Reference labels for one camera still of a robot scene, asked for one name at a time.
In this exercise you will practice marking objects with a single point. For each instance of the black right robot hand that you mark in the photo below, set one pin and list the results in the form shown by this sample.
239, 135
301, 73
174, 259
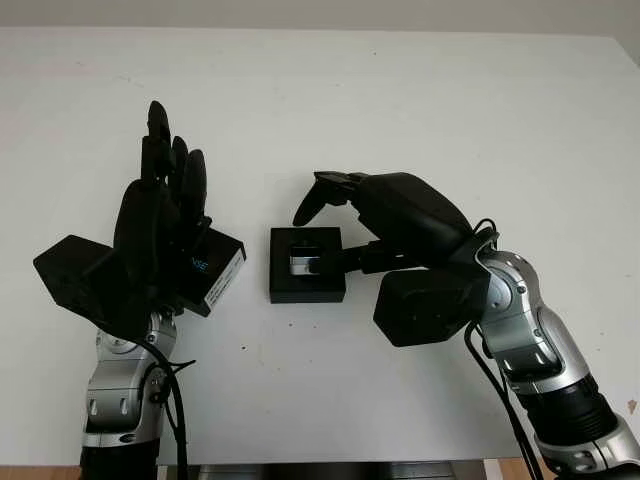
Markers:
410, 215

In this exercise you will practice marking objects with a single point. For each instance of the grey robot torso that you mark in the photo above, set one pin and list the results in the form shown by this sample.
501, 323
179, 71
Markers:
340, 472

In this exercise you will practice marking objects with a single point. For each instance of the black camera box base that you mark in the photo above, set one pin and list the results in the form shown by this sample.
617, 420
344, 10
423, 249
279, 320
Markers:
305, 292

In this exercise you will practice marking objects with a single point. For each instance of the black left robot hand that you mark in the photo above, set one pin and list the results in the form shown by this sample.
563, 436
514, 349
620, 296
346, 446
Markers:
145, 235

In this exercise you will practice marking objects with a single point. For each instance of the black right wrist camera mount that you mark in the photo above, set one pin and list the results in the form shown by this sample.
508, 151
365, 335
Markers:
425, 310

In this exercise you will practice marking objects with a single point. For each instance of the small silver depth camera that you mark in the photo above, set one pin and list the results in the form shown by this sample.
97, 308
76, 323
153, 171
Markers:
302, 262

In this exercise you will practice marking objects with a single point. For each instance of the black box lid with label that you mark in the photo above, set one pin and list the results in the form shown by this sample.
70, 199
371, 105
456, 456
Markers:
220, 265

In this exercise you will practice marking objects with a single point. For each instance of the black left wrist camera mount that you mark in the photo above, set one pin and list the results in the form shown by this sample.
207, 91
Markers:
65, 275

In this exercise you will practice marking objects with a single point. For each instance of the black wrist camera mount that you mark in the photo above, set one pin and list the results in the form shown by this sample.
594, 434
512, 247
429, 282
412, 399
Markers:
65, 275
425, 310

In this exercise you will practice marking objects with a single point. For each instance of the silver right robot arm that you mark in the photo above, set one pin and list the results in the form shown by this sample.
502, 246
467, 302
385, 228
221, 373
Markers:
525, 310

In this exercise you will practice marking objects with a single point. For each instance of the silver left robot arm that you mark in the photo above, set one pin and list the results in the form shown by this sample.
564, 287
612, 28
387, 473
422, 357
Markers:
115, 390

